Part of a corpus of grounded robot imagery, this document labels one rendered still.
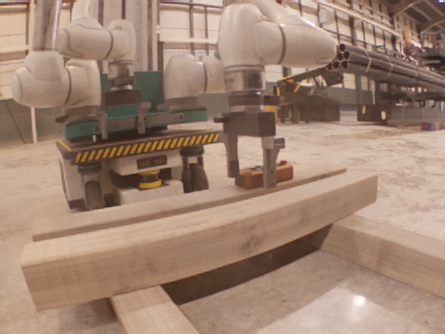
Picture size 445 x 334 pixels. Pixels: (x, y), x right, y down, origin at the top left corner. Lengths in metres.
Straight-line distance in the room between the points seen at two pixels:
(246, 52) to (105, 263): 0.48
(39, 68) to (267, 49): 0.79
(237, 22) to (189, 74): 0.76
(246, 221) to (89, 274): 0.33
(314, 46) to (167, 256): 0.53
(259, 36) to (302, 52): 0.11
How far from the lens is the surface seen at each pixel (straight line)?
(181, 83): 1.35
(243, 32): 0.62
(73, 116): 1.21
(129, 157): 1.14
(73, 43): 0.88
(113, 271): 0.55
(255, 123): 0.59
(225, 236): 0.61
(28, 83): 1.10
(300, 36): 0.67
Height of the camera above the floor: 0.42
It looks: 11 degrees down
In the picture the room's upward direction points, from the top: 3 degrees counter-clockwise
